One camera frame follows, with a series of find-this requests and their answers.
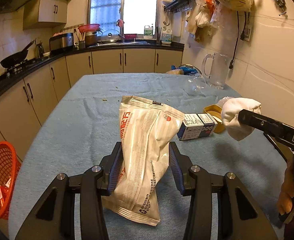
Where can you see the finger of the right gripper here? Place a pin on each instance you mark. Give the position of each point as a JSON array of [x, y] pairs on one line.
[[263, 123]]

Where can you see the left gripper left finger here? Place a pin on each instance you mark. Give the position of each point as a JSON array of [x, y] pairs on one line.
[[52, 217]]

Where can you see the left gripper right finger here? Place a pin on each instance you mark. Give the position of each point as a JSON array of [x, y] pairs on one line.
[[239, 215]]

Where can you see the white cloth ball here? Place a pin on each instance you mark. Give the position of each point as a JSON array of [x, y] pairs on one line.
[[231, 120]]

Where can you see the yellow square plastic lid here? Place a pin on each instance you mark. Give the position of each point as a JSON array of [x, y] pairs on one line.
[[215, 112]]

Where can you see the blue white carton box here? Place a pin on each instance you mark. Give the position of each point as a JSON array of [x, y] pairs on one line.
[[196, 126]]

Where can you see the clear plastic wrap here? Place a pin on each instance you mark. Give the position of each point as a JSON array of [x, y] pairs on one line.
[[195, 85]]

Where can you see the white striped snack bag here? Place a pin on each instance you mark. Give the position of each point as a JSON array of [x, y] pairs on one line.
[[146, 128]]

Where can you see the pink knotted plastic bag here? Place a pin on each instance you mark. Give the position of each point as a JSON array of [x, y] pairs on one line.
[[222, 101]]

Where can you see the beige lower kitchen cabinets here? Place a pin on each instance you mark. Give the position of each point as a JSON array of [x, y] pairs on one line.
[[28, 97]]

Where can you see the black kitchen countertop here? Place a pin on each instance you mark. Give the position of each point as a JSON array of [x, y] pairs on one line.
[[74, 52]]

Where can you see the kitchen window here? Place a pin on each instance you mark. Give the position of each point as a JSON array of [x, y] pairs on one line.
[[126, 16]]

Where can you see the person's right hand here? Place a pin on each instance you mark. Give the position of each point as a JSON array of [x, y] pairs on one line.
[[284, 203]]

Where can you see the red plastic mesh basket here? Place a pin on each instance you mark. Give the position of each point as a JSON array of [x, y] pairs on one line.
[[9, 168]]

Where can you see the clear glass pitcher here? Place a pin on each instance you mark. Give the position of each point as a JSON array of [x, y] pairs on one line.
[[218, 70]]

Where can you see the blue towel tablecloth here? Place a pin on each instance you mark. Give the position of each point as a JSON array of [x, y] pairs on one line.
[[73, 143]]

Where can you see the blue plastic bag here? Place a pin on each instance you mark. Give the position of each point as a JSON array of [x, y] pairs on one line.
[[184, 69]]

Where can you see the black frying pan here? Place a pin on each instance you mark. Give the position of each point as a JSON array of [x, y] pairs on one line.
[[16, 58]]

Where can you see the silver rice cooker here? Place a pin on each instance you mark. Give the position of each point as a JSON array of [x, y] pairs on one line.
[[61, 41]]

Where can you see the glass pot lid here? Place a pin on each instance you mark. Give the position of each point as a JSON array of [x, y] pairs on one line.
[[110, 36]]

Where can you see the red plastic basin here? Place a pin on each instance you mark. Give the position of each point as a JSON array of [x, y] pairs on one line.
[[89, 28]]

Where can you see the beige upper wall cabinets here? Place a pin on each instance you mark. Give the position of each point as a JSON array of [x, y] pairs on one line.
[[44, 14]]

